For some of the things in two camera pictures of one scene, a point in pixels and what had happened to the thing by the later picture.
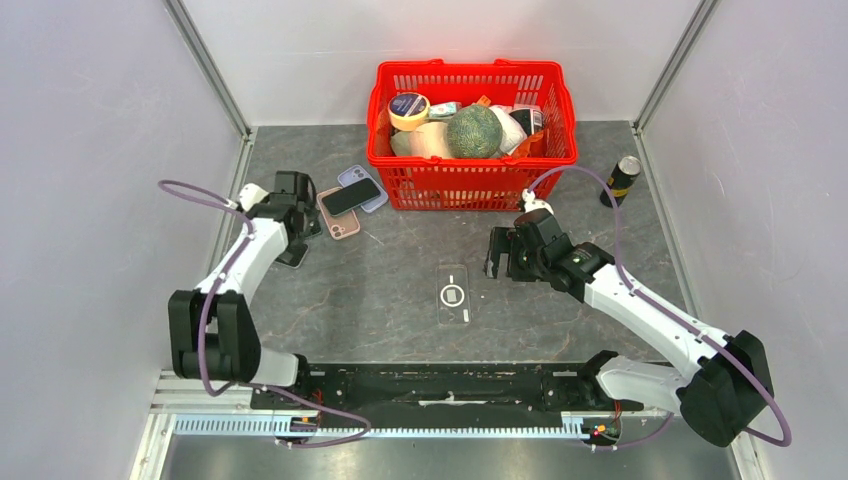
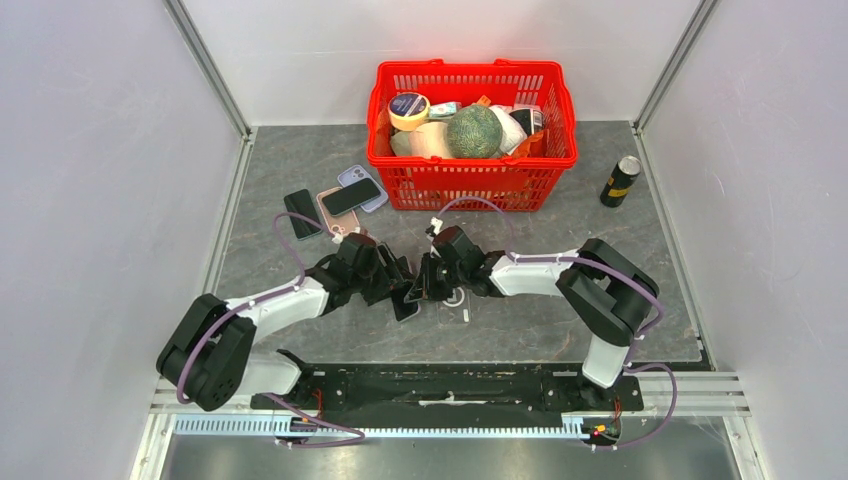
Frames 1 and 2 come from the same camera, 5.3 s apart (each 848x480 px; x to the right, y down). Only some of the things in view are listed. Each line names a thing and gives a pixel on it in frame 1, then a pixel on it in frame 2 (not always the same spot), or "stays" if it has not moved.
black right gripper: (506, 239) → (425, 288)
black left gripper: (306, 207) → (390, 275)
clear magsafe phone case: (453, 295) stays
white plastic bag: (513, 134) stays
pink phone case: (341, 225) stays
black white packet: (531, 120) stays
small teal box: (444, 109) stays
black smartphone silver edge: (293, 255) → (403, 310)
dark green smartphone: (351, 197) stays
